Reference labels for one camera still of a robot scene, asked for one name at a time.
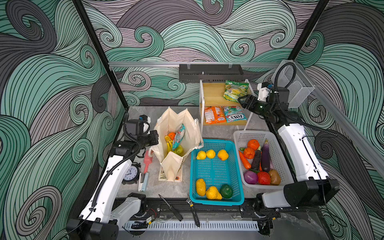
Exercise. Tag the black wall tray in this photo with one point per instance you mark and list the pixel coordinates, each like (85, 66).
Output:
(210, 73)

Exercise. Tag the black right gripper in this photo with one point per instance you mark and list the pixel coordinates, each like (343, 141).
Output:
(246, 104)

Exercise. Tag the white slotted cable duct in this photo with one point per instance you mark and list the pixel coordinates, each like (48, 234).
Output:
(248, 226)

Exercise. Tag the orange tomato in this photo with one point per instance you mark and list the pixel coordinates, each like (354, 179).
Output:
(253, 144)

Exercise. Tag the red tomato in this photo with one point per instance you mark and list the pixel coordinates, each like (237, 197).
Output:
(264, 178)

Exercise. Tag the orange carrot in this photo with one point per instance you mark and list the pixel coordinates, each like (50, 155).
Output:
(244, 161)

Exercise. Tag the brown potato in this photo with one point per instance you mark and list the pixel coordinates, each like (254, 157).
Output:
(274, 177)

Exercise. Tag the dark green cucumber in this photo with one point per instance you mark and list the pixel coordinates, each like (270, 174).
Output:
(256, 163)

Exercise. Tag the black adjustable wrench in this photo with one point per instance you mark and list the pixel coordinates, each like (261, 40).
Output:
(194, 213)

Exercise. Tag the yellow lemon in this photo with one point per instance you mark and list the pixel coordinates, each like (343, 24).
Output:
(210, 154)
(201, 155)

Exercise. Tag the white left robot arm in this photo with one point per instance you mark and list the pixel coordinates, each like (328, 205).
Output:
(97, 221)

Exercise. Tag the purple eggplant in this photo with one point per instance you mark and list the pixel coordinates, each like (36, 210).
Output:
(265, 159)

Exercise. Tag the white plastic basket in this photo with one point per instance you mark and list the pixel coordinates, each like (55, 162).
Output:
(278, 160)

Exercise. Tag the large yellow pear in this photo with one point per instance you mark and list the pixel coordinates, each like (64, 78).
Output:
(213, 193)

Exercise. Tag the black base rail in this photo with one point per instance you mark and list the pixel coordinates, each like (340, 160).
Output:
(250, 209)

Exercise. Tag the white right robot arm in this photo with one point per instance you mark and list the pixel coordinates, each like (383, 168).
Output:
(313, 186)

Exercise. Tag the yellow green candy bag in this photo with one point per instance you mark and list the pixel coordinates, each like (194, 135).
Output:
(235, 90)

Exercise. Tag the red orange bell pepper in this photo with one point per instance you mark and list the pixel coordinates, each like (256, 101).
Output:
(249, 153)

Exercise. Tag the cream floral tote bag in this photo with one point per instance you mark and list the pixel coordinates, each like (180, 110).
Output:
(170, 122)

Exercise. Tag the black alarm clock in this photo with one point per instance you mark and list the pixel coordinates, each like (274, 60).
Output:
(132, 175)

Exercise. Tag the white wooden shelf rack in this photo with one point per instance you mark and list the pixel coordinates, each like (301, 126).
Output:
(211, 94)

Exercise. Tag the purple onion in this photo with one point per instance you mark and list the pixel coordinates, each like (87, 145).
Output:
(251, 177)

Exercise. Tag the pink handled brush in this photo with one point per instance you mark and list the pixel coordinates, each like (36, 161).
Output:
(144, 177)

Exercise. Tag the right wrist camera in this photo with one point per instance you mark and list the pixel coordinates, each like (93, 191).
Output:
(263, 91)

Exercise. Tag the orange Fox's candy bag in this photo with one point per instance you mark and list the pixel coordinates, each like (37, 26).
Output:
(214, 115)

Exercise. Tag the clear acrylic wall holder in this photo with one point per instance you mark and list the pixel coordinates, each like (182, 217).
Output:
(300, 88)

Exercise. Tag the yellow orange peach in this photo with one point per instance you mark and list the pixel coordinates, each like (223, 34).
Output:
(223, 155)

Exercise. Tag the orange tangerine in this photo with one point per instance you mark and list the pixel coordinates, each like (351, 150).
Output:
(171, 136)

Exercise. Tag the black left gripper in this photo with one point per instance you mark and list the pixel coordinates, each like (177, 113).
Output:
(153, 134)

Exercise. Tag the green avocado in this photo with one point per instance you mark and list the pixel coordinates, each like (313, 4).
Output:
(226, 191)

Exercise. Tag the yellow starfruit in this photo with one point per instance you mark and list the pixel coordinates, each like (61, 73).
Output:
(201, 187)

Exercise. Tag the pink green candy bag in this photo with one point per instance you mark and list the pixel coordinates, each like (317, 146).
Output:
(179, 137)

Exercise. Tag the teal Fox's candy bag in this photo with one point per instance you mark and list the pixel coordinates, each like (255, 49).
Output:
(234, 114)

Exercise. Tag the teal plastic basket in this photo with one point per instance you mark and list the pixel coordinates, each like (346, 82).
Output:
(217, 173)

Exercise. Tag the yellow banana bunch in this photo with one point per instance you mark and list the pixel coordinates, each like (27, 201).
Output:
(169, 142)

